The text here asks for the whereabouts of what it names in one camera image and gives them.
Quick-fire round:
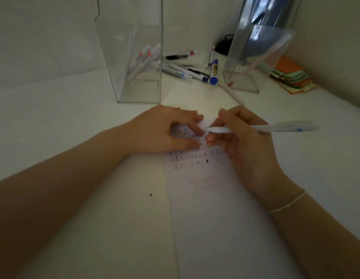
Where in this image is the person's left hand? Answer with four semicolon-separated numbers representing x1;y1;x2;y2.
126;105;204;155

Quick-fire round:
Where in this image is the person's right hand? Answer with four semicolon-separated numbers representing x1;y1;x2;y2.
205;106;306;213

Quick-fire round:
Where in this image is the white pen light blue band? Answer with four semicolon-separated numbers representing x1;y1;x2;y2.
206;121;320;134

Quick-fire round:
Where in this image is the pile of assorted pens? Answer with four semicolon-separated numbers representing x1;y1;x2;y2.
161;46;244;107

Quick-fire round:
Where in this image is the white paper sheet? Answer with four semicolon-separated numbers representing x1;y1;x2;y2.
162;113;360;279

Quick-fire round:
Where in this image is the clear acrylic box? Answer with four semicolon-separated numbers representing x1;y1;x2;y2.
222;0;302;94
95;0;164;104

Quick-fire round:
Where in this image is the person's left forearm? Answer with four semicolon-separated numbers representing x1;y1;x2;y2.
0;127;140;279

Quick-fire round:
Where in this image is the stack of coloured sticky notes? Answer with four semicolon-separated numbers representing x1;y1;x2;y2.
247;56;319;95

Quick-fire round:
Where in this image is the black bag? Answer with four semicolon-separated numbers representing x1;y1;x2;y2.
214;34;235;57

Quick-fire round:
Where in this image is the thin wrist bracelet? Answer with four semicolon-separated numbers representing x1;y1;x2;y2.
268;190;307;214

